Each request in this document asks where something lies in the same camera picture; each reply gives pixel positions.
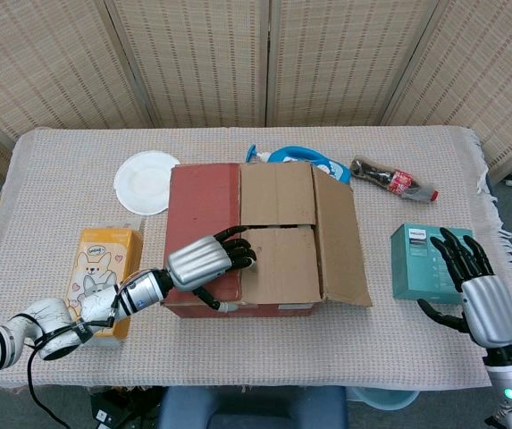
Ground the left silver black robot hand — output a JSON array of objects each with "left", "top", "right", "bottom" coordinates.
[{"left": 165, "top": 224, "right": 259, "bottom": 314}]

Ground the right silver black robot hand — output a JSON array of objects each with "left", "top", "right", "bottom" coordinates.
[{"left": 416, "top": 226, "right": 512, "bottom": 349}]

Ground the red cardboard box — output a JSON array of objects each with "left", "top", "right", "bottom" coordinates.
[{"left": 160, "top": 161, "right": 374, "bottom": 320}]

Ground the teal Philips product box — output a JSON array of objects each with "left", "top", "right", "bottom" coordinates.
[{"left": 390, "top": 223, "right": 476, "bottom": 302}]

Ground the white paper plate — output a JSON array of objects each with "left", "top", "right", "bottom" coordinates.
[{"left": 113, "top": 150, "right": 180, "bottom": 217}]

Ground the orange corgi tissue pack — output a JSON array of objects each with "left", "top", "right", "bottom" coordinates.
[{"left": 64, "top": 226, "right": 145, "bottom": 344}]

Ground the beige woven tablecloth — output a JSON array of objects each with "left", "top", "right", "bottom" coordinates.
[{"left": 0, "top": 125, "right": 512, "bottom": 391}]

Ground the light blue plastic basin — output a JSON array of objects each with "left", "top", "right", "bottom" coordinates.
[{"left": 348, "top": 386, "right": 423, "bottom": 412}]

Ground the blue detergent bottle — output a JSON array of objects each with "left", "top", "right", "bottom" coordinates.
[{"left": 245, "top": 144, "right": 353, "bottom": 185}]

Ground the blue chair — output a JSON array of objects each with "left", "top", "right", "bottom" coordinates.
[{"left": 156, "top": 384, "right": 350, "bottom": 429}]

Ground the crushed cola bottle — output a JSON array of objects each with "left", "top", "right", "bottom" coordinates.
[{"left": 348, "top": 155, "right": 441, "bottom": 205}]

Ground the black floor power strip clutter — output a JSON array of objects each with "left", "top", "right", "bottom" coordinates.
[{"left": 87, "top": 385, "right": 165, "bottom": 429}]

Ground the bamboo folding screen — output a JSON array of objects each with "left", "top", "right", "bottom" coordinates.
[{"left": 0, "top": 0, "right": 512, "bottom": 185}]

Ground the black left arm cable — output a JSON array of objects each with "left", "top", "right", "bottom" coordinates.
[{"left": 26, "top": 307, "right": 118, "bottom": 429}]

